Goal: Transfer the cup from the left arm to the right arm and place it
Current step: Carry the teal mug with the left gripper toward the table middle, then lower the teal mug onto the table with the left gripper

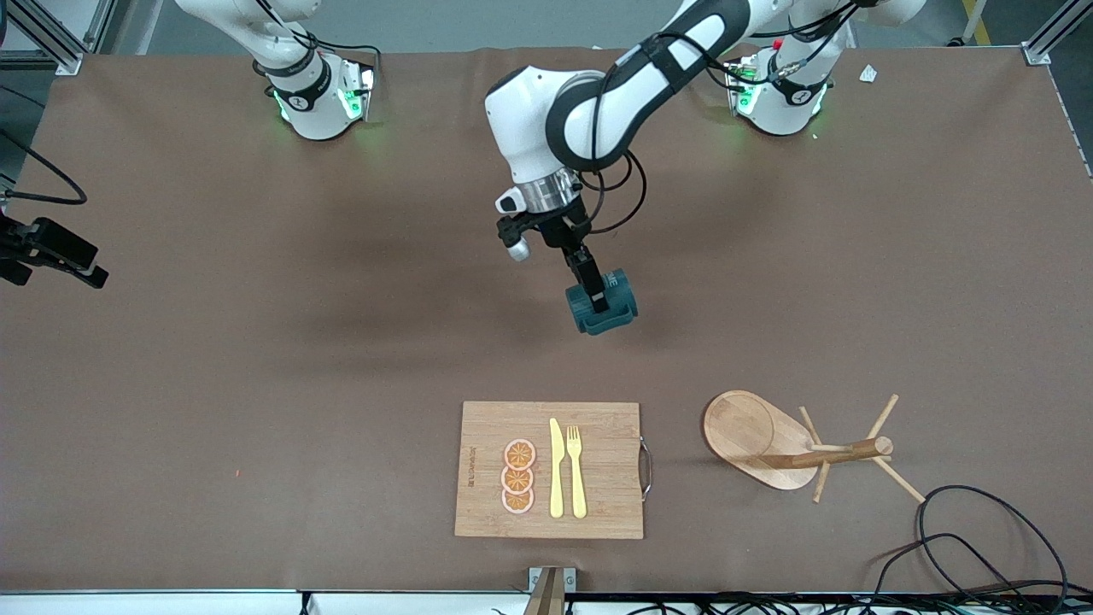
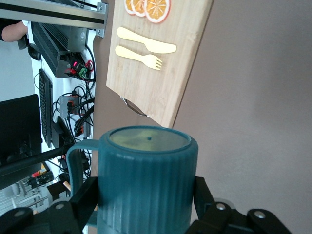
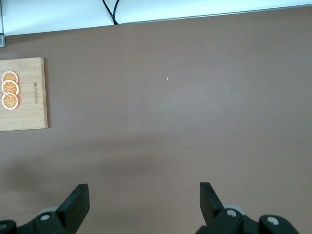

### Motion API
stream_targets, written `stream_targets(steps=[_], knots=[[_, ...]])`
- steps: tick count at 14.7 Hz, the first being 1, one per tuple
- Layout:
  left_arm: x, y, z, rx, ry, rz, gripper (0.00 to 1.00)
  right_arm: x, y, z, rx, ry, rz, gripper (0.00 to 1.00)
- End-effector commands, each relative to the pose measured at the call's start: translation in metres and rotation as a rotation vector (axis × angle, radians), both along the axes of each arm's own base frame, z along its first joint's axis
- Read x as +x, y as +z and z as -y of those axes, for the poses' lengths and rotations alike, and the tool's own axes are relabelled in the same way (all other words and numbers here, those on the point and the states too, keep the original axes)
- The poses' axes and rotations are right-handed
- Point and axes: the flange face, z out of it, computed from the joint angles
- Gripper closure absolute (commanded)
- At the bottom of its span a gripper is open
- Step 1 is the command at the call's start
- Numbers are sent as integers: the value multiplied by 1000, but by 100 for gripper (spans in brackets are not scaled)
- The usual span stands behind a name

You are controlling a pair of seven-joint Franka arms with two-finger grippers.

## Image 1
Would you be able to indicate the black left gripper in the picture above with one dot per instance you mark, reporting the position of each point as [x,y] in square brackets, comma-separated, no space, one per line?
[567,231]

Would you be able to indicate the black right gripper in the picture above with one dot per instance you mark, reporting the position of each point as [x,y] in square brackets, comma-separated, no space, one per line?
[41,242]

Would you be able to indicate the dark teal ribbed cup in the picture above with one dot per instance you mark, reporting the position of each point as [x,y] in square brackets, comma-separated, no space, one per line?
[619,299]

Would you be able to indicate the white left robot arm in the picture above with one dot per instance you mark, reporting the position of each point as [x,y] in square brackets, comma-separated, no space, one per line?
[529,128]

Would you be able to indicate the toy orange slice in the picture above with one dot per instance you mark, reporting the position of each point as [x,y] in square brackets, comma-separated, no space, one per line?
[519,453]
[517,481]

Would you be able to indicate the yellow plastic knife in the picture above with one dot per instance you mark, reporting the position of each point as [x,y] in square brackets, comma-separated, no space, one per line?
[557,478]

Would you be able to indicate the yellow plastic fork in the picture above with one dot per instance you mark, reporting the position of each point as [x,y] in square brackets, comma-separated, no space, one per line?
[578,487]

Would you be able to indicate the wooden mug tree stand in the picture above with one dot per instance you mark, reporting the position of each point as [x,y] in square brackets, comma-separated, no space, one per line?
[743,431]

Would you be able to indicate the bamboo cutting board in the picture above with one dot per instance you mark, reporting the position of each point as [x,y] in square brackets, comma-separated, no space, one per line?
[598,512]

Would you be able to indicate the brown table cover sheet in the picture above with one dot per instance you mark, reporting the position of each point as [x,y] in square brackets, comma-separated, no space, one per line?
[256,384]

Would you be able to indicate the small white paper scrap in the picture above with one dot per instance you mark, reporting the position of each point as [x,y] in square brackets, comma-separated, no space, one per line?
[868,74]

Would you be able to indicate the grey metal bracket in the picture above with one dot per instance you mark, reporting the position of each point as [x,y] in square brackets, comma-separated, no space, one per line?
[535,577]

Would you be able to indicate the metal upright post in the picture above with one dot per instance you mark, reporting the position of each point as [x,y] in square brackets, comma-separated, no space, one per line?
[546,600]

